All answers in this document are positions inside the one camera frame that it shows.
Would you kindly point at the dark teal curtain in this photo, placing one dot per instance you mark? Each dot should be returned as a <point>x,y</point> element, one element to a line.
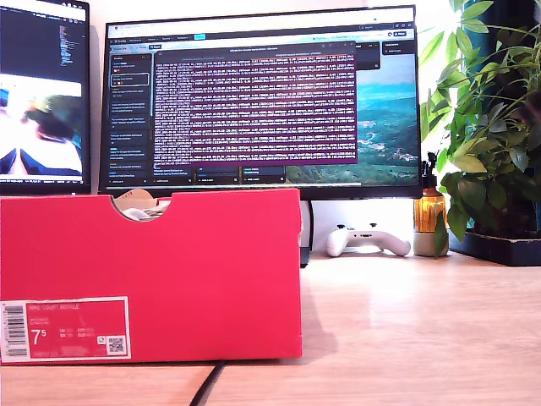
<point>475,42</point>

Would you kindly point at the white round pot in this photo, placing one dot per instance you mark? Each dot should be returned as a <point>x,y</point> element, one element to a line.
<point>424,244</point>

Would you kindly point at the computer monitor with code windows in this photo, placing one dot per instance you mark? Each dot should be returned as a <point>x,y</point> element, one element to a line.
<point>42,42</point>

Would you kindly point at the black plant tray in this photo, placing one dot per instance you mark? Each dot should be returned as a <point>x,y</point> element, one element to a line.
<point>498,249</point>

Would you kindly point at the tan cardboard insert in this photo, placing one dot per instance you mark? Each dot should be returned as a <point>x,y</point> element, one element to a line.
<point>135,195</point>

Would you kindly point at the green leafy houseplant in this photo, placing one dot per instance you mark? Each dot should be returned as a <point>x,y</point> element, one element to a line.
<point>486,148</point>

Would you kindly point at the red cardboard shoebox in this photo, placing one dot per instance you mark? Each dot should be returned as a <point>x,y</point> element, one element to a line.
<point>169,270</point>

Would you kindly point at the white game controller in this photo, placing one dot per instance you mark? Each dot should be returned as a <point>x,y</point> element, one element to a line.
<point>359,241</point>

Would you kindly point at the silver and black monitor stand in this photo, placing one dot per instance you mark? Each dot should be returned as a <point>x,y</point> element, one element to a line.
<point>305,254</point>

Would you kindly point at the amber pump bottle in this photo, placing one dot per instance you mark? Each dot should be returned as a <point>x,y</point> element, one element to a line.
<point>430,211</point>

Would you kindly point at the wide monitor with terminal window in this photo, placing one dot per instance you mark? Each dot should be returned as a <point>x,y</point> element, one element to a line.
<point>253,105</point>

